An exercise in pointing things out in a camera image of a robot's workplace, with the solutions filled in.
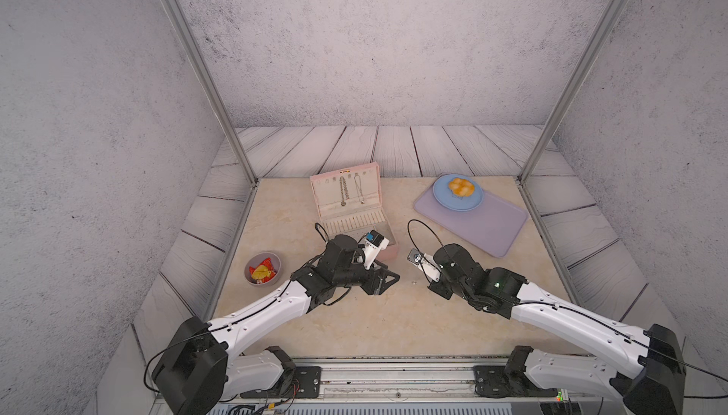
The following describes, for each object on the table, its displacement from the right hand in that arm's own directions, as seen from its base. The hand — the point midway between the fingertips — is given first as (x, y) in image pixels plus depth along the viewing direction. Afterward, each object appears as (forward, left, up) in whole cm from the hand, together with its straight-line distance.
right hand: (434, 264), depth 78 cm
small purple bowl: (+8, +55, -11) cm, 57 cm away
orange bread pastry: (+41, -17, -14) cm, 47 cm away
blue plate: (+35, -14, -16) cm, 41 cm away
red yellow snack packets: (+3, +51, -11) cm, 52 cm away
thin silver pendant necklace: (+28, +22, +1) cm, 36 cm away
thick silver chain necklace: (+26, +27, -4) cm, 38 cm away
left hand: (-3, +11, 0) cm, 11 cm away
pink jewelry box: (+26, +25, -4) cm, 37 cm away
